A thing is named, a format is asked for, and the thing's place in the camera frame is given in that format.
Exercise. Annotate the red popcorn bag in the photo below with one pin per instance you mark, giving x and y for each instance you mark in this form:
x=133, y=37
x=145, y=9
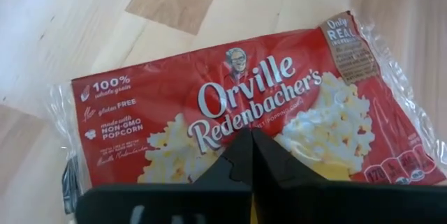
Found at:
x=244, y=77

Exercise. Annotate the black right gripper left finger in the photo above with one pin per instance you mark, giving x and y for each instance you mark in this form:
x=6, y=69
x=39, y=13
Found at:
x=209, y=199

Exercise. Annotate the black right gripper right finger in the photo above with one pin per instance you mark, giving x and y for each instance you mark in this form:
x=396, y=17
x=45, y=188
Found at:
x=331, y=203

